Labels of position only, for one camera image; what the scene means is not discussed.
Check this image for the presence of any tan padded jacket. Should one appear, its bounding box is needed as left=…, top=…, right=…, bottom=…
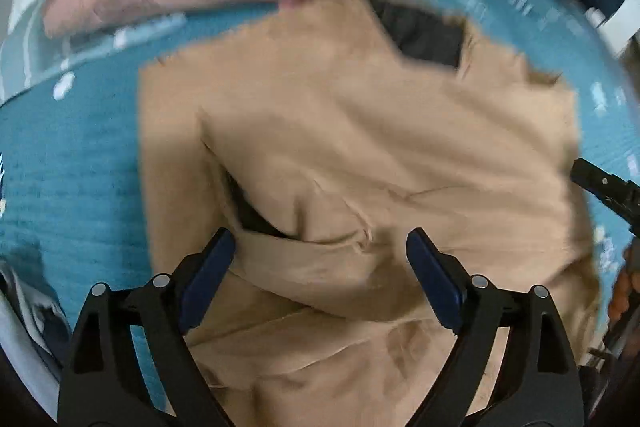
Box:
left=138, top=0, right=600, bottom=426

